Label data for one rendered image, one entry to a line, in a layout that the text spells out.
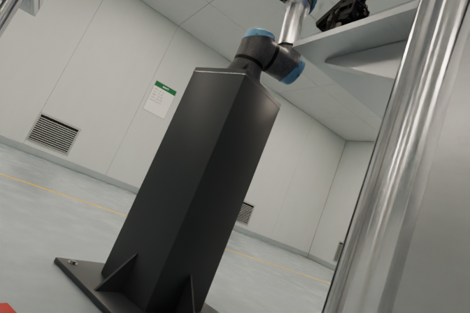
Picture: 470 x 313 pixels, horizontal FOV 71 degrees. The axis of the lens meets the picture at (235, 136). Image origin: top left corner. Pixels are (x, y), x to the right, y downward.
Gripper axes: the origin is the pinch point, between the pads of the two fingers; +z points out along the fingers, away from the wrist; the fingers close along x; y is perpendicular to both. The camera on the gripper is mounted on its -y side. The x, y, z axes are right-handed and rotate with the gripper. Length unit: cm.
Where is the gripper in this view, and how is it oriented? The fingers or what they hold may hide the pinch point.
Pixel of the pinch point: (329, 49)
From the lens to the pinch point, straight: 107.7
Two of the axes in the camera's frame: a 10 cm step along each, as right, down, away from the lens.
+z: -3.7, 9.1, -2.0
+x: 7.7, 4.2, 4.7
